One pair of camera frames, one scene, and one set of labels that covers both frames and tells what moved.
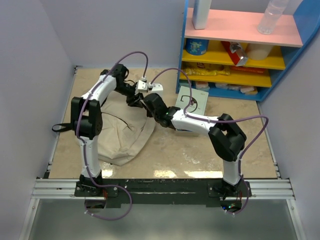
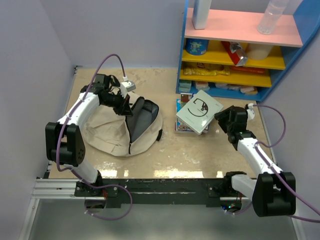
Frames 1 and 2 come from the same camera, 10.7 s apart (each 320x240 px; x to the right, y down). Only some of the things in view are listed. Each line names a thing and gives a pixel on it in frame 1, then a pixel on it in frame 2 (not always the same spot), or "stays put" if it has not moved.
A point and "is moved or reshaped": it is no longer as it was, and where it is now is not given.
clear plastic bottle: x=274 y=10 stays put
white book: x=198 y=102 is moved or reshaped
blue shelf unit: x=232 y=58 stays put
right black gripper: x=149 y=113 to x=221 y=116
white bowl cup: x=258 y=52 stays put
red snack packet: x=236 y=52 stays put
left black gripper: x=136 y=102 to x=126 y=109
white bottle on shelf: x=201 y=9 stays put
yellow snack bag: x=200 y=68 stays put
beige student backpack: x=125 y=130 is moved or reshaped
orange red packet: x=238 y=69 stays put
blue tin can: x=196 y=47 stays put
